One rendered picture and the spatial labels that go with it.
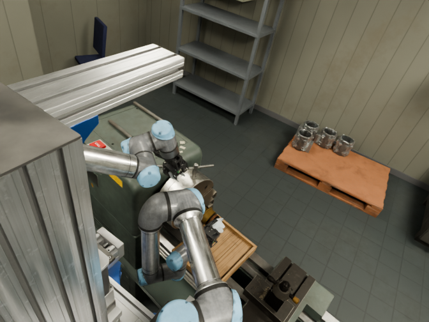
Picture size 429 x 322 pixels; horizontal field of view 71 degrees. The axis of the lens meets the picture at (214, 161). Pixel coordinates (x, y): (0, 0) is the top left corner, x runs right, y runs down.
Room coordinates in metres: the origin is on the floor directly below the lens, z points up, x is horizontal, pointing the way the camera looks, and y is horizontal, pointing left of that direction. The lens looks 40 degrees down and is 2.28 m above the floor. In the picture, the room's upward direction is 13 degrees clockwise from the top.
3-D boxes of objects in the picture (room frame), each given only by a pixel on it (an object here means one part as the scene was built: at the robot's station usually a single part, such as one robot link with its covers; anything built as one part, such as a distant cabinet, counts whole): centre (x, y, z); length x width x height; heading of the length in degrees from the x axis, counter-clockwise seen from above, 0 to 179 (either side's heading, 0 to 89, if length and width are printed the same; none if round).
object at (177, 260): (0.73, 0.06, 1.08); 0.11 x 0.08 x 0.09; 146
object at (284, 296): (0.66, -0.39, 1.14); 0.08 x 0.08 x 0.03
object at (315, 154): (3.02, -1.46, 0.18); 1.28 x 0.92 x 0.36; 64
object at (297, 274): (0.72, -0.43, 0.95); 0.43 x 0.18 x 0.04; 147
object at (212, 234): (0.86, -0.04, 1.08); 0.12 x 0.09 x 0.08; 146
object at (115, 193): (1.28, 0.45, 1.06); 0.59 x 0.48 x 0.39; 57
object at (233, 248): (0.94, -0.11, 0.89); 0.36 x 0.30 x 0.04; 147
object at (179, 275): (0.73, 0.07, 0.98); 0.11 x 0.08 x 0.11; 118
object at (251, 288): (0.68, -0.37, 1.00); 0.20 x 0.10 x 0.05; 57
